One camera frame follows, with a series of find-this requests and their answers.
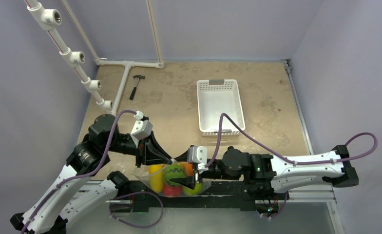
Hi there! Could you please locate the white plastic basket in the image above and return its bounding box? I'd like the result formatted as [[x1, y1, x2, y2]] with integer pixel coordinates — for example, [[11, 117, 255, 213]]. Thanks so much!
[[196, 79, 246, 137]]

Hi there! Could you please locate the orange fruit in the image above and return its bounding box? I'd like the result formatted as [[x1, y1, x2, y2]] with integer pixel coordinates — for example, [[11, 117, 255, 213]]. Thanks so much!
[[181, 162, 193, 176]]

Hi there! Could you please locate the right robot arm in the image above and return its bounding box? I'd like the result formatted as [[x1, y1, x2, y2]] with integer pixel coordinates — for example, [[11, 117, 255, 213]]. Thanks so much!
[[168, 145, 359, 198]]

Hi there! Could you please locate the green watermelon toy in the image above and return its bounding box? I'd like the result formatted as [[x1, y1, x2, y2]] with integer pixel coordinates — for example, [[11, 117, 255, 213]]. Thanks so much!
[[163, 164, 187, 187]]

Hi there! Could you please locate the white pvc pipe frame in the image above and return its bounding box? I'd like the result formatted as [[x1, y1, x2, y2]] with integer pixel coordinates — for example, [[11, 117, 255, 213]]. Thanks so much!
[[25, 0, 165, 115]]

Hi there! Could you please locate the small black hammer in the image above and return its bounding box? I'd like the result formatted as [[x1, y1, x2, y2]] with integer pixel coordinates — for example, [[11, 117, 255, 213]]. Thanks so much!
[[129, 75, 145, 100]]

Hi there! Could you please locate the yellow mango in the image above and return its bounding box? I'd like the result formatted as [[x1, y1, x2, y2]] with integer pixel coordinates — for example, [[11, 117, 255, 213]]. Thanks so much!
[[149, 164, 165, 194]]

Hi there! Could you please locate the clear zip top bag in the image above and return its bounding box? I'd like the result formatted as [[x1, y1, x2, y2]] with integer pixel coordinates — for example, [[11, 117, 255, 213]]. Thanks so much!
[[133, 162, 212, 197]]

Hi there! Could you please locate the aluminium rail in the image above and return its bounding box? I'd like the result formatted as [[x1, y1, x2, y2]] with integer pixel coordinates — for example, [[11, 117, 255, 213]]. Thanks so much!
[[282, 59, 345, 234]]

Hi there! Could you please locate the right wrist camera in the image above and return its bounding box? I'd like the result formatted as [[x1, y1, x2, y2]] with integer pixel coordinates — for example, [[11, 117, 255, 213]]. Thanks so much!
[[187, 146, 208, 173]]

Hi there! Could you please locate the green pear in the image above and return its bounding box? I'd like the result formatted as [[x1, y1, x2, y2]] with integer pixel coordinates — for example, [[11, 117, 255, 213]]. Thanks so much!
[[182, 184, 202, 196]]

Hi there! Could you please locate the red apple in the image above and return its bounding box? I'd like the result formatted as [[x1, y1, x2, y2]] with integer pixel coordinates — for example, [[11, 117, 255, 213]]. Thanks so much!
[[162, 184, 183, 197]]

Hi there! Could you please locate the black base bar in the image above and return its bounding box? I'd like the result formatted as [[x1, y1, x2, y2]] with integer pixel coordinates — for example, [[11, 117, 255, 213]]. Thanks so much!
[[107, 171, 288, 215]]

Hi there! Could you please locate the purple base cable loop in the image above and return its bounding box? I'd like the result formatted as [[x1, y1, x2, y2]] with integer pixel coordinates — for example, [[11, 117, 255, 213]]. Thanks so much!
[[109, 190, 164, 229]]

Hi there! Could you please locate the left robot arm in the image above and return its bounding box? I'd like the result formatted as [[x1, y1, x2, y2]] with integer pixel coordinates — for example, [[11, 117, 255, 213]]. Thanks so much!
[[10, 111, 172, 234]]

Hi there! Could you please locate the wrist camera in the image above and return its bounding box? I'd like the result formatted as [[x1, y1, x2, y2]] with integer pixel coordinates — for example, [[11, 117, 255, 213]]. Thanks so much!
[[130, 111, 153, 147], [187, 146, 208, 173]]

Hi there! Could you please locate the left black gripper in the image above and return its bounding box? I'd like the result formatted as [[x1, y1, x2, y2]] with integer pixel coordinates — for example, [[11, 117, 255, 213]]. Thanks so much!
[[104, 129, 172, 167]]

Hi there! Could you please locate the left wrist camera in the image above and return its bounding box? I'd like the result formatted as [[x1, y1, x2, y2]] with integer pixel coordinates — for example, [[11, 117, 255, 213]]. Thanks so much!
[[130, 111, 153, 147]]

